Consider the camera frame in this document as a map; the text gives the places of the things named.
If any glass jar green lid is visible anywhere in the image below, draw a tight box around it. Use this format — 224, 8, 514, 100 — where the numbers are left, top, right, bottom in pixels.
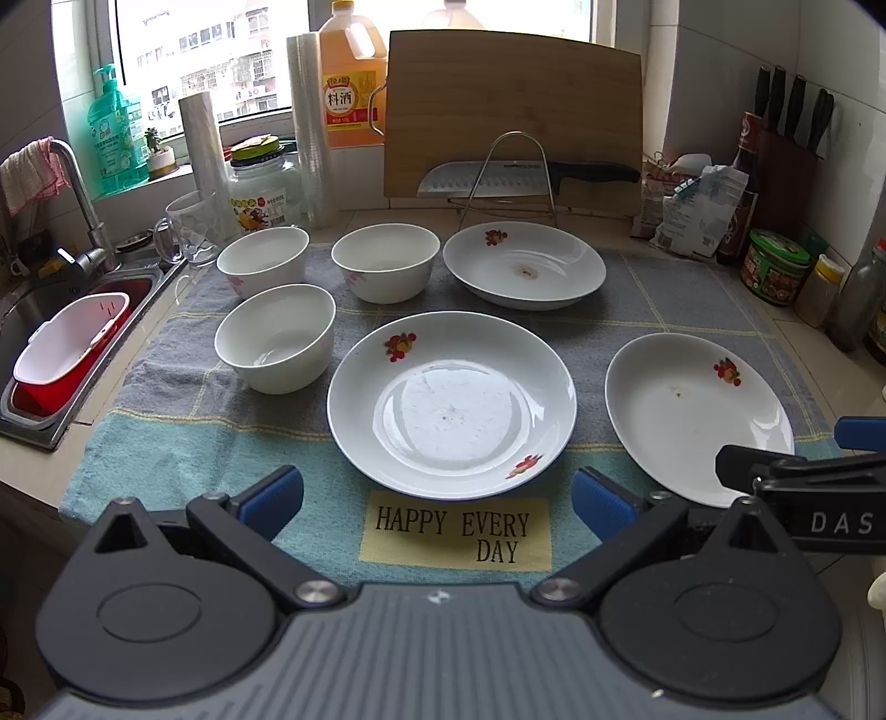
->
228, 135, 303, 233

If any white seasoning bag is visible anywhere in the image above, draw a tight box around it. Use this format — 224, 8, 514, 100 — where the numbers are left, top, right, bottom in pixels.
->
652, 165, 745, 260

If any pink cloth on faucet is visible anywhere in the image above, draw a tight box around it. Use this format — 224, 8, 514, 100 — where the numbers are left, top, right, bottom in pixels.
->
0, 136, 70, 216

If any orange cooking wine jug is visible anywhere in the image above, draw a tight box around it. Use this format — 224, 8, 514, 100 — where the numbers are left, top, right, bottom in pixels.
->
318, 2, 388, 148

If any white floral plate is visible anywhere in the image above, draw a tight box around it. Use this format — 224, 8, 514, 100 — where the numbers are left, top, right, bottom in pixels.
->
443, 220, 607, 312
605, 333, 795, 508
327, 311, 578, 501

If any grey blue kitchen towel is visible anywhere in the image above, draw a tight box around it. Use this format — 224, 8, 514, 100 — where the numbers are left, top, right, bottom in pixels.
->
60, 249, 837, 585

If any bamboo cutting board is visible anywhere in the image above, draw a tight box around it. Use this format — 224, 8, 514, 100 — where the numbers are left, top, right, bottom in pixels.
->
383, 30, 643, 198

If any green dish soap bottle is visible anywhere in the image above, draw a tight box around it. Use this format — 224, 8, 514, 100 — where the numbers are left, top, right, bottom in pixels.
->
87, 63, 148, 195

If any tall plastic wrap roll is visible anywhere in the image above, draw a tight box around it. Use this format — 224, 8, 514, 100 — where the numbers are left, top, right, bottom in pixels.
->
287, 32, 338, 228

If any metal wire rack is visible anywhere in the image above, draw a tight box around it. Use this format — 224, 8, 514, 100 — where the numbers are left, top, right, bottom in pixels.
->
456, 129, 559, 231

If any red white sink basket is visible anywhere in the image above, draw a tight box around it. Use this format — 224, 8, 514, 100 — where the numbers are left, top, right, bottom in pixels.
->
11, 277, 152, 419

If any green lid sauce jar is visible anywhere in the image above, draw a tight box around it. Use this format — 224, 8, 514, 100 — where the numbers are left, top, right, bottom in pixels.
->
740, 229, 811, 307

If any small potted plant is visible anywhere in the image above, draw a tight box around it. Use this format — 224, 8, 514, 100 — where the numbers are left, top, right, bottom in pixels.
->
144, 127, 177, 180

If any short plastic bag roll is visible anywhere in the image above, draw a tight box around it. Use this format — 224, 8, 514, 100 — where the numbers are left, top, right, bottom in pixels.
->
179, 91, 240, 248

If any red white snack bag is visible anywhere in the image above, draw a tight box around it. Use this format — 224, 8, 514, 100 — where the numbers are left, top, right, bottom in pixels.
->
631, 153, 712, 240

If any yellow lid spice jar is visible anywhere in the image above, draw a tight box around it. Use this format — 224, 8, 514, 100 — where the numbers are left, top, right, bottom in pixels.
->
795, 254, 846, 328

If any white bowl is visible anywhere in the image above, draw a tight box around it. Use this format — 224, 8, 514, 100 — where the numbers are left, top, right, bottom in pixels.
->
213, 284, 336, 396
331, 224, 441, 305
217, 225, 311, 300

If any kitchen knife black handle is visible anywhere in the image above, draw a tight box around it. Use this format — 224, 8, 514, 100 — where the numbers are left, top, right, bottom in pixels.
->
418, 161, 641, 198

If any dark knife block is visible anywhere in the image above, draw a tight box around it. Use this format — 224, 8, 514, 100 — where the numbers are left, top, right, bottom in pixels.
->
754, 66, 835, 241

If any dark soy sauce bottle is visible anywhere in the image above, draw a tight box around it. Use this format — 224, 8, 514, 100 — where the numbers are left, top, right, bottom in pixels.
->
715, 111, 763, 267

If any chrome kitchen faucet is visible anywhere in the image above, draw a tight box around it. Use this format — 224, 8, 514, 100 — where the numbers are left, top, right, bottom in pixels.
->
49, 140, 120, 273

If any clear glass mug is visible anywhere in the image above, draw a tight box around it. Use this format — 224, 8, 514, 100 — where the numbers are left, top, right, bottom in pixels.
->
153, 191, 222, 267

